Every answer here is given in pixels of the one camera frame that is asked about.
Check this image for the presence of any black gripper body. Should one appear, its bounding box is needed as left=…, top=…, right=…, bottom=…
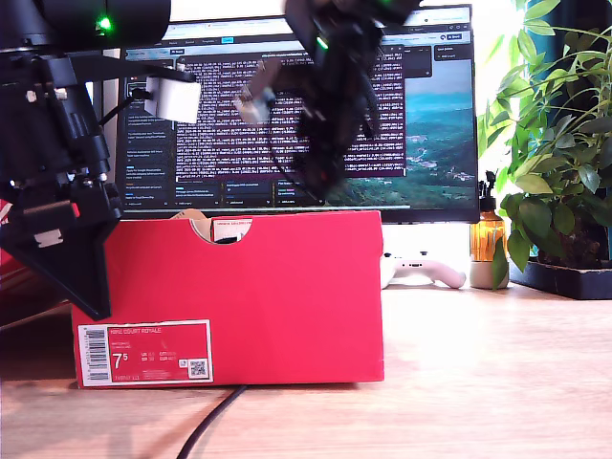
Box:
left=0, top=166, right=118, bottom=211

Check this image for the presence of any red cardboard shoebox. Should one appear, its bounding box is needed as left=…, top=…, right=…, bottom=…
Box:
left=71, top=209, right=386, bottom=389

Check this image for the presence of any red shoebox lid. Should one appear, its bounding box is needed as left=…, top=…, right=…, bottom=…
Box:
left=0, top=199, right=73, bottom=329

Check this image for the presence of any wide black computer monitor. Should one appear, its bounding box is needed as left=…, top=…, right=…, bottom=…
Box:
left=114, top=4, right=481, bottom=225

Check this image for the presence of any brown packing paper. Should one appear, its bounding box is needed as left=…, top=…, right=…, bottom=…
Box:
left=169, top=206, right=211, bottom=243

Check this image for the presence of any white game controller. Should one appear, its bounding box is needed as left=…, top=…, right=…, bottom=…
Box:
left=381, top=252, right=468, bottom=290

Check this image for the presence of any amber pump bottle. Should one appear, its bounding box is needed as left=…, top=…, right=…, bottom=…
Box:
left=470, top=170, right=508, bottom=263

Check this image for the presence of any small white pot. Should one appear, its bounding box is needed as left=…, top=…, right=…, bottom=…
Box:
left=469, top=260, right=511, bottom=291

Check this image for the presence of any green leafy houseplant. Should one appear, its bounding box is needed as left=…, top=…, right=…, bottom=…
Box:
left=480, top=0, right=612, bottom=273

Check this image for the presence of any black rectangular planter tray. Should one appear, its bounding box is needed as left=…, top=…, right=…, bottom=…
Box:
left=509, top=260, right=612, bottom=301

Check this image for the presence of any dark teal curtain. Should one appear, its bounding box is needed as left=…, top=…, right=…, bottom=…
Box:
left=525, top=0, right=612, bottom=97

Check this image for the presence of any black camera cable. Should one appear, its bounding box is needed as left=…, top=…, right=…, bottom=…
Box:
left=98, top=87, right=150, bottom=129

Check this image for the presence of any black table cable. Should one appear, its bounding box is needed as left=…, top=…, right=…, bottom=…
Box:
left=176, top=384, right=248, bottom=459

